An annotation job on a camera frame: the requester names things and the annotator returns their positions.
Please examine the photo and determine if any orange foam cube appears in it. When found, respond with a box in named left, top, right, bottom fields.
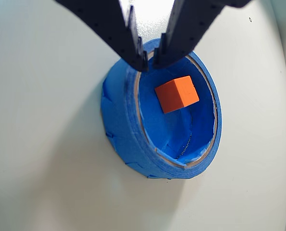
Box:
left=154, top=75, right=200, bottom=114

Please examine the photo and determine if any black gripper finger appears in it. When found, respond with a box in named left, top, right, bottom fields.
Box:
left=153, top=0, right=250, bottom=70
left=55, top=0, right=149, bottom=72

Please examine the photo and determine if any blue tape roll bin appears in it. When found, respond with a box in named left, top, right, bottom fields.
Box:
left=100, top=38, right=223, bottom=180

